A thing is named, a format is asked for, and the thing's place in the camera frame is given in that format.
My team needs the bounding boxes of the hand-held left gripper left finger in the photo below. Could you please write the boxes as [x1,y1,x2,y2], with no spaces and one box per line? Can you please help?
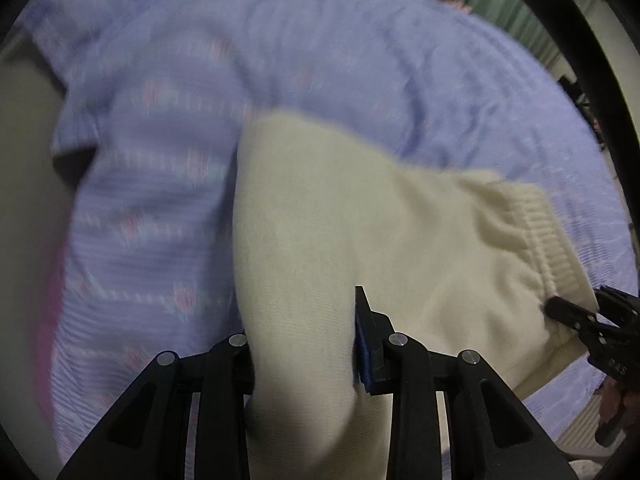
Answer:
[56,331,257,480]

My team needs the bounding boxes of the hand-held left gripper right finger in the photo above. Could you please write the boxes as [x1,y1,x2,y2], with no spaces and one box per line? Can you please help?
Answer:
[354,286,573,480]

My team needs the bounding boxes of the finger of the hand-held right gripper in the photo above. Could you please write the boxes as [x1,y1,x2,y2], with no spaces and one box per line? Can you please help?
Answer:
[544,295,609,342]
[594,285,640,329]

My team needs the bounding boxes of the cream pants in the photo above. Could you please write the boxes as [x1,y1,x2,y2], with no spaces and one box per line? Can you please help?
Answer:
[232,109,601,480]

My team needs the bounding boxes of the person's right hand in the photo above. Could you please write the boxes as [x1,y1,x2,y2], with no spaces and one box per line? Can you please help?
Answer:
[598,378,625,424]

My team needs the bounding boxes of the beige ribbed bed edge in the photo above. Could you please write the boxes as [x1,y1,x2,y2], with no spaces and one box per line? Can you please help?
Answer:
[552,399,621,462]

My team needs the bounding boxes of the purple floral striped blanket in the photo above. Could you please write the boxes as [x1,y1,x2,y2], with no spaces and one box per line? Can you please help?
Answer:
[15,0,636,466]

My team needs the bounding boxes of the green curtain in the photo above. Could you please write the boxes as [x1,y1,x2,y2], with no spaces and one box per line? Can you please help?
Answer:
[300,0,576,68]

